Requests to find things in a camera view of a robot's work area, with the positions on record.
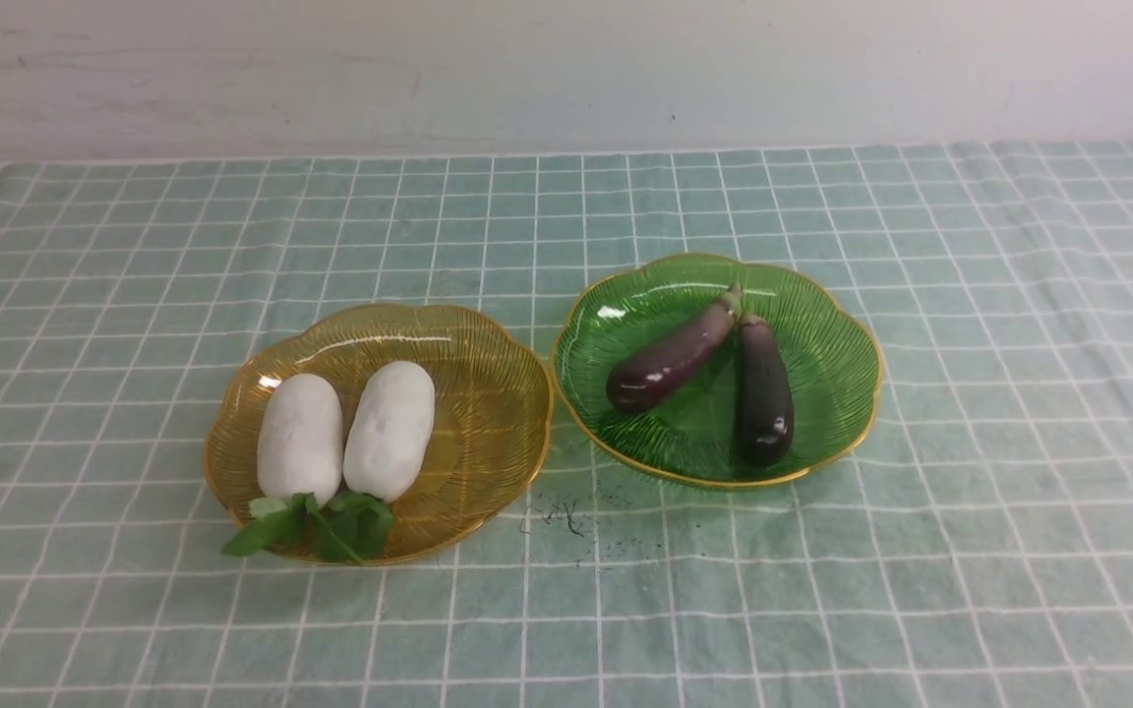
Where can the green glass plate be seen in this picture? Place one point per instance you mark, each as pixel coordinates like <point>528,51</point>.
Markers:
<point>834,365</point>

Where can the purple eggplant without stem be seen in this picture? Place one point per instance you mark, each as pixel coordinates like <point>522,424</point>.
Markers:
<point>765,416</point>

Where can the purple eggplant with green stem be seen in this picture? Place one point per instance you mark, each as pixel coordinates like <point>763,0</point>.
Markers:
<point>650,375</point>

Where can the white radish green leaves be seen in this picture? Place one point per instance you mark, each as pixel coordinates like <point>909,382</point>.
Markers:
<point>298,465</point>

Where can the amber glass plate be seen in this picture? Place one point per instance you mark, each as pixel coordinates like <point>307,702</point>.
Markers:
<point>495,406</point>

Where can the white radish with leaves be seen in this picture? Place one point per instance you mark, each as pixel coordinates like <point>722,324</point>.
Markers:
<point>381,458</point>

